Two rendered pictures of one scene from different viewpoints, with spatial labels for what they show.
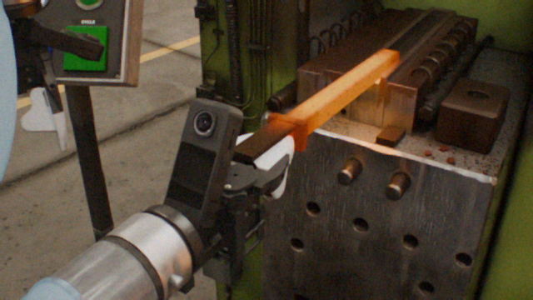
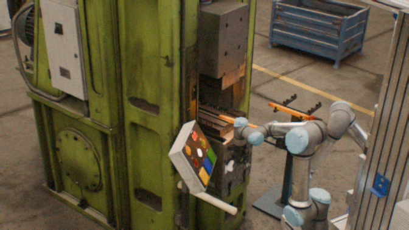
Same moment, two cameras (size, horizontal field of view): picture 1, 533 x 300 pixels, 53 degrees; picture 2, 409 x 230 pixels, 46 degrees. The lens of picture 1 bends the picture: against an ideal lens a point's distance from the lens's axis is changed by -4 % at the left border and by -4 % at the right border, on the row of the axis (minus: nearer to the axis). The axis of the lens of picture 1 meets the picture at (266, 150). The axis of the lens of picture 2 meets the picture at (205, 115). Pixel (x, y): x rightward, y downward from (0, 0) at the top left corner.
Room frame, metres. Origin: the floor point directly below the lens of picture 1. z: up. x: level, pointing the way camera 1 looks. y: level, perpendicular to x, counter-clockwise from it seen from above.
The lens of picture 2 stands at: (0.71, 2.63, 2.57)
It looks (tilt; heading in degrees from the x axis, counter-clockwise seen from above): 29 degrees down; 275
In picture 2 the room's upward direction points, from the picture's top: 1 degrees clockwise
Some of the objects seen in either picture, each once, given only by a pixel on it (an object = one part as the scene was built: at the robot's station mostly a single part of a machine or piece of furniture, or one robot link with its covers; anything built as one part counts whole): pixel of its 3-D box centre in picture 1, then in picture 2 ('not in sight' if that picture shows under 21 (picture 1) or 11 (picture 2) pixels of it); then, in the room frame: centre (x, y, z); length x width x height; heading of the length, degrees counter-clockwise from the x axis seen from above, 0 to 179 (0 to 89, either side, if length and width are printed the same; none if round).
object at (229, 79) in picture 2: not in sight; (204, 70); (0.97, -0.24, 1.32); 0.42 x 0.20 x 0.10; 149
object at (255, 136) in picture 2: not in sight; (254, 135); (0.63, 0.40, 1.23); 0.11 x 0.11 x 0.08; 42
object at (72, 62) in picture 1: (86, 48); (210, 156); (0.88, 0.30, 1.01); 0.07 x 0.05 x 0.07; 84
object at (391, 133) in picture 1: (391, 136); not in sight; (0.73, -0.19, 0.92); 0.04 x 0.03 x 0.01; 146
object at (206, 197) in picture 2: not in sight; (207, 198); (0.90, 0.21, 0.62); 0.44 x 0.05 x 0.05; 149
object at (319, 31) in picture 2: not in sight; (317, 27); (-0.29, -4.24, 0.36); 1.20 x 0.80 x 0.72; 144
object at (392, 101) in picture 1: (398, 54); (203, 117); (0.97, -0.24, 0.96); 0.42 x 0.20 x 0.09; 149
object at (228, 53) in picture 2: not in sight; (209, 32); (0.95, -0.28, 1.56); 0.42 x 0.39 x 0.40; 149
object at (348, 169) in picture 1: (349, 172); not in sight; (0.71, -0.12, 0.87); 0.04 x 0.03 x 0.03; 149
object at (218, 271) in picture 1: (222, 260); (181, 216); (1.08, 0.11, 0.36); 0.09 x 0.07 x 0.12; 59
